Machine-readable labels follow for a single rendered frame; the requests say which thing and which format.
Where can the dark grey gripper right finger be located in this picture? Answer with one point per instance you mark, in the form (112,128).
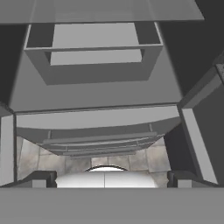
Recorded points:
(183,178)

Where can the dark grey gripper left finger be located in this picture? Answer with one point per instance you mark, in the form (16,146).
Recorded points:
(40,178)

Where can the grey fridge drawer front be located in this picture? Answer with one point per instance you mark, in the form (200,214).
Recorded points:
(96,122)

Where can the grey fridge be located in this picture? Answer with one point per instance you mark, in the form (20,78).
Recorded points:
(96,93)

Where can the white round object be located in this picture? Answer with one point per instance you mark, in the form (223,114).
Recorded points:
(105,178)

